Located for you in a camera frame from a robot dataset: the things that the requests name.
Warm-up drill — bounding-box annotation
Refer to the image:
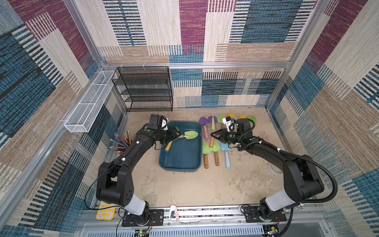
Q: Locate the light blue shovel white handle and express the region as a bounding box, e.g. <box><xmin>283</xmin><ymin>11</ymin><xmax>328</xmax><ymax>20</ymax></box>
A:
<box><xmin>220</xmin><ymin>143</ymin><xmax>231</xmax><ymax>168</ymax></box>

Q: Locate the purple shovel pink handle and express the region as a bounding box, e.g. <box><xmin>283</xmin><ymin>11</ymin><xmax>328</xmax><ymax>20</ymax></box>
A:
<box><xmin>199</xmin><ymin>117</ymin><xmax>209</xmax><ymax>140</ymax></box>
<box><xmin>208</xmin><ymin>116</ymin><xmax>218</xmax><ymax>124</ymax></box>

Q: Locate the green shovel yellow handle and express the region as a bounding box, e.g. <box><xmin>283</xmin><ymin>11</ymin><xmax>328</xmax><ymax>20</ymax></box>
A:
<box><xmin>247</xmin><ymin>116</ymin><xmax>257</xmax><ymax>123</ymax></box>

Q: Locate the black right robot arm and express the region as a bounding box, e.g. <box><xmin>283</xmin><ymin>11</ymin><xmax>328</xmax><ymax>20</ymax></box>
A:
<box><xmin>211</xmin><ymin>117</ymin><xmax>338</xmax><ymax>221</ymax></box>

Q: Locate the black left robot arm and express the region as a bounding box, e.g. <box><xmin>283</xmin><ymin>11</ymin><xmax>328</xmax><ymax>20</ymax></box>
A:
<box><xmin>96</xmin><ymin>127</ymin><xmax>179</xmax><ymax>224</ymax></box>

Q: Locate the teal plastic storage box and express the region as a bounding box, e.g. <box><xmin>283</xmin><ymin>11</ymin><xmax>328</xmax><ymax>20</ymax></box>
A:
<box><xmin>159</xmin><ymin>121</ymin><xmax>202</xmax><ymax>172</ymax></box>

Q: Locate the red pencil holder cup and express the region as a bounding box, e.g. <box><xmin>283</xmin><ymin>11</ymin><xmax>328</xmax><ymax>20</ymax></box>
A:
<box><xmin>109</xmin><ymin>132</ymin><xmax>133</xmax><ymax>155</ymax></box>

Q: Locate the round coaster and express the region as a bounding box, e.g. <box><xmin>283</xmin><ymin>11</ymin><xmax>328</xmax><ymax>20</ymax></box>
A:
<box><xmin>267</xmin><ymin>163</ymin><xmax>283</xmax><ymax>176</ymax></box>

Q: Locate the yellow calculator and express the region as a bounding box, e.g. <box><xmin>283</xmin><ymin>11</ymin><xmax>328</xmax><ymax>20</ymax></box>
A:
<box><xmin>96</xmin><ymin>201</ymin><xmax>117</xmax><ymax>221</ymax></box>

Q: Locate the black wire shelf rack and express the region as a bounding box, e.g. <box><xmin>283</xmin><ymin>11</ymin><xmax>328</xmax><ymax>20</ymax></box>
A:
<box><xmin>113</xmin><ymin>66</ymin><xmax>173</xmax><ymax>112</ymax></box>

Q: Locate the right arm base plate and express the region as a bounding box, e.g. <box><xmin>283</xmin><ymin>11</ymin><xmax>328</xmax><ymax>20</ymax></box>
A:
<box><xmin>242</xmin><ymin>205</ymin><xmax>287</xmax><ymax>223</ymax></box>

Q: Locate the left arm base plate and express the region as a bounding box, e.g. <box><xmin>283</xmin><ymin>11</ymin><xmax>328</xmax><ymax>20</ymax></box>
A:
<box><xmin>121</xmin><ymin>209</ymin><xmax>164</xmax><ymax>227</ymax></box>

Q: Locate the white mesh wall basket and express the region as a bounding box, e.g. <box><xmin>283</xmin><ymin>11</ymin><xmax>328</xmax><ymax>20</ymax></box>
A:
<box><xmin>64</xmin><ymin>71</ymin><xmax>114</xmax><ymax>133</ymax></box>

